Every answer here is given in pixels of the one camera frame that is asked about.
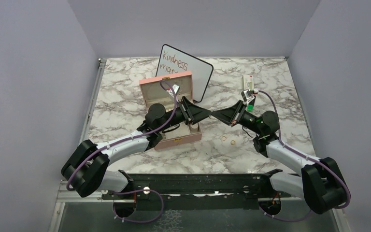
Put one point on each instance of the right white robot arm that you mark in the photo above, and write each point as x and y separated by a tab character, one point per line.
317	181

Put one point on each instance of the small whiteboard with writing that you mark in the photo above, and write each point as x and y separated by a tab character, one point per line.
173	60

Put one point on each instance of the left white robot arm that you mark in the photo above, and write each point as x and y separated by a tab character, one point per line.
86	169

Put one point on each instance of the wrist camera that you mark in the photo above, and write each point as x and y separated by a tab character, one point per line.
173	90
249	96

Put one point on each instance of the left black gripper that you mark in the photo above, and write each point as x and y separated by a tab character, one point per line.
191	113

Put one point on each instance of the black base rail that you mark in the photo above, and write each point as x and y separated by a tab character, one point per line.
149	192

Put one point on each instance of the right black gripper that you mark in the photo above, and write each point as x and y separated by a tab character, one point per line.
229	115

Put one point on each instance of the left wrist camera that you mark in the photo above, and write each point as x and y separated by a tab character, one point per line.
173	90

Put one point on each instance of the pink jewelry box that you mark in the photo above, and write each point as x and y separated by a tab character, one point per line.
169	96

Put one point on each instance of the green marker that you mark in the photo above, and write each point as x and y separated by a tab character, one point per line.
250	107

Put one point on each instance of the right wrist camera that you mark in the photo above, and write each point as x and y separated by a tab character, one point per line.
249	96

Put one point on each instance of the small white card box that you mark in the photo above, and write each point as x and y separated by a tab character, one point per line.
248	83

